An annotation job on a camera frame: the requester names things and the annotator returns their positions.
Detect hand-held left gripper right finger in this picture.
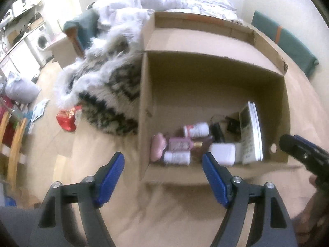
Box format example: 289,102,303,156
202,152,299,247

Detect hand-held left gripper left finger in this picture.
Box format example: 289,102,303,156
38,152,125,247

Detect cardboard box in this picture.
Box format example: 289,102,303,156
137,11,291,186

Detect red plastic bag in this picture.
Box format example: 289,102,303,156
56,105,83,132

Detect white pill bottle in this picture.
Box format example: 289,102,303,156
163,150,191,165
183,123,209,137

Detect fuzzy patterned blanket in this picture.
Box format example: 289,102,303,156
53,8,155,135

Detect white kitchen cabinet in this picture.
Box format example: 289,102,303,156
0,41,42,80

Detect teal cushion with orange stripe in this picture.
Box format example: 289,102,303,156
251,10,319,78

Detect person's left leg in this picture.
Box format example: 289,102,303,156
0,206,85,247

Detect white duvet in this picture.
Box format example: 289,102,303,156
91,0,238,27

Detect colourful wooden chair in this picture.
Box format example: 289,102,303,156
0,100,29,186

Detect beige side table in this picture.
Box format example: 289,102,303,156
44,33,78,69

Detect white earbuds case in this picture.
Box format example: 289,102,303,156
208,143,236,167

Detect pink oblong case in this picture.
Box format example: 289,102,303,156
150,133,167,162

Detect teal upholstered chair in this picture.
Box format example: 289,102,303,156
63,8,99,57

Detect white remote control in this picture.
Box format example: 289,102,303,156
239,101,263,165

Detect white washing machine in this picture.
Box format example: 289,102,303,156
26,24,54,66

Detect white stuffed bag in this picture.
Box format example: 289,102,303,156
5,72,42,105

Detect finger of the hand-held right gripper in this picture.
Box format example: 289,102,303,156
279,134,329,178
293,134,329,156

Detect person's right hand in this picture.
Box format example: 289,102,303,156
290,175,329,242

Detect reddish translucent bag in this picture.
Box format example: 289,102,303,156
191,136,215,160

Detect papers on floor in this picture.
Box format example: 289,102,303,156
26,99,50,124

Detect black flashlight with strap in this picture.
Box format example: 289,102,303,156
210,116,227,143

